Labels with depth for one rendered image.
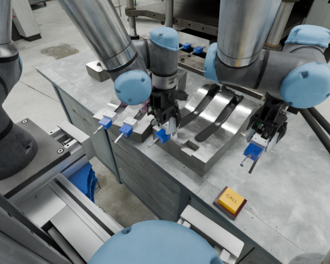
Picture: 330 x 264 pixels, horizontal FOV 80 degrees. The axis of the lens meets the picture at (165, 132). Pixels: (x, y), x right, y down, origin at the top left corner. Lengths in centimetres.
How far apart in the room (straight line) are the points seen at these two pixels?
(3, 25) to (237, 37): 47
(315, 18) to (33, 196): 135
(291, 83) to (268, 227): 48
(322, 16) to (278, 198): 88
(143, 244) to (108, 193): 152
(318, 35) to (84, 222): 63
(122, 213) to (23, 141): 112
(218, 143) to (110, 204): 109
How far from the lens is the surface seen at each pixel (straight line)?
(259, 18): 30
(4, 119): 55
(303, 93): 41
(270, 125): 58
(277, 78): 41
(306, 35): 50
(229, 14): 31
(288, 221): 78
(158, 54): 54
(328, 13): 129
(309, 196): 87
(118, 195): 166
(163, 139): 72
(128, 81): 39
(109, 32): 38
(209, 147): 74
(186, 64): 153
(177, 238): 17
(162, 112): 61
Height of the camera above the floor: 143
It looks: 44 degrees down
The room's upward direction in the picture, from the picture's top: straight up
